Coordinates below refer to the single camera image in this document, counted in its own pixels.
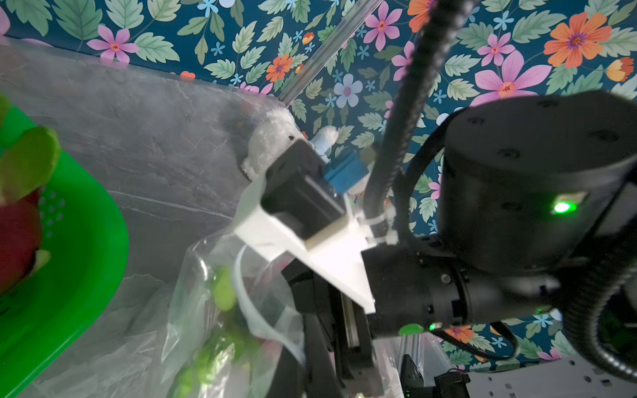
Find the green plastic basket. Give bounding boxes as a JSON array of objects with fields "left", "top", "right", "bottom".
[{"left": 1, "top": 101, "right": 129, "bottom": 397}]

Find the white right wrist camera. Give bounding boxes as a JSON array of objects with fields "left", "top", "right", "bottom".
[{"left": 232, "top": 140, "right": 398, "bottom": 314}]

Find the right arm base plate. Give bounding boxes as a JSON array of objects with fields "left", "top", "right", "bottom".
[{"left": 400, "top": 354, "right": 470, "bottom": 398}]

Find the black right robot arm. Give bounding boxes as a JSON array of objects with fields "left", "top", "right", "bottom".
[{"left": 301, "top": 1, "right": 636, "bottom": 397}]

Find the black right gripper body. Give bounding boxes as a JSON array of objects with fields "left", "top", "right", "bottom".
[{"left": 283, "top": 245, "right": 561, "bottom": 397}]

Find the clear zip-top bag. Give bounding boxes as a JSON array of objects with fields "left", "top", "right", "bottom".
[{"left": 23, "top": 235, "right": 305, "bottom": 397}]

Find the pink dragon fruit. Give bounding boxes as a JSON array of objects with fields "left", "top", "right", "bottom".
[
  {"left": 1, "top": 126, "right": 61, "bottom": 295},
  {"left": 167, "top": 262, "right": 280, "bottom": 397}
]

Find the white teddy bear blue shirt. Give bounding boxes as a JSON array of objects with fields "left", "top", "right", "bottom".
[{"left": 242, "top": 108, "right": 339, "bottom": 181}]

